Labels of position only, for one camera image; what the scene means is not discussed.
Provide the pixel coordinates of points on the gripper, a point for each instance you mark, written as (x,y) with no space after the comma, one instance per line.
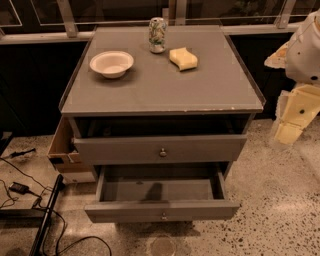
(305,55)

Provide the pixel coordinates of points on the grey drawer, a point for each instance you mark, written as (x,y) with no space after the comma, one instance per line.
(160,139)
(161,193)

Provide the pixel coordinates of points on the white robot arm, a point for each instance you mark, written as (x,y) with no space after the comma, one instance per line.
(300,58)

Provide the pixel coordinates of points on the grey top drawer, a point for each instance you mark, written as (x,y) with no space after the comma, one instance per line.
(160,139)

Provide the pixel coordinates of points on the grey drawer cabinet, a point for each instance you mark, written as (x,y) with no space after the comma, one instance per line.
(154,86)

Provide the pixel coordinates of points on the yellow sponge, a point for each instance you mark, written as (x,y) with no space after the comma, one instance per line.
(183,59)

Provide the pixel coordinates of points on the floral drink can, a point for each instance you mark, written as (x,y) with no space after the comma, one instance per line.
(157,31)

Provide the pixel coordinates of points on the white bowl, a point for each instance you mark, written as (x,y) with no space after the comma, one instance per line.
(112,64)

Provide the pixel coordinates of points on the cardboard box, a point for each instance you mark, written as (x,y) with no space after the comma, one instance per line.
(64,157)

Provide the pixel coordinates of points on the black plug on floor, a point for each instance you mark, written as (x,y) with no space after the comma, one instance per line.
(16,154)

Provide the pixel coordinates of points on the metal railing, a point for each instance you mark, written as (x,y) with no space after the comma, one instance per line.
(37,21)

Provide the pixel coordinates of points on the black power adapter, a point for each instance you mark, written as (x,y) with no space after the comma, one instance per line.
(19,188)

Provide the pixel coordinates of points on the black bar on floor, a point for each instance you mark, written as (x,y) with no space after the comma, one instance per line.
(46,216)

